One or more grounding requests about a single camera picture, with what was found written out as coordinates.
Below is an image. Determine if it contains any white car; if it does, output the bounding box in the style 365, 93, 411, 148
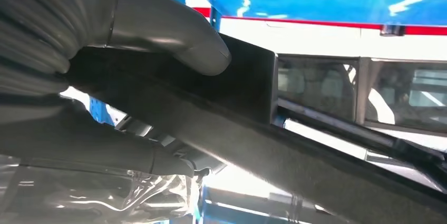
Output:
185, 16, 447, 195

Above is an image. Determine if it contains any blue steel shelf rack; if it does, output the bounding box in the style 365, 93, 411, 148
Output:
89, 0, 447, 224

